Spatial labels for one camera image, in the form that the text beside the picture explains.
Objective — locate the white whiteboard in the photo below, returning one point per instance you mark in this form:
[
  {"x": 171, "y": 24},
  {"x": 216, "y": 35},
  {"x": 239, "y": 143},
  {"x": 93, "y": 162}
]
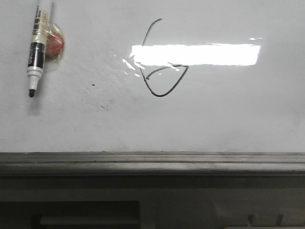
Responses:
[{"x": 157, "y": 75}]

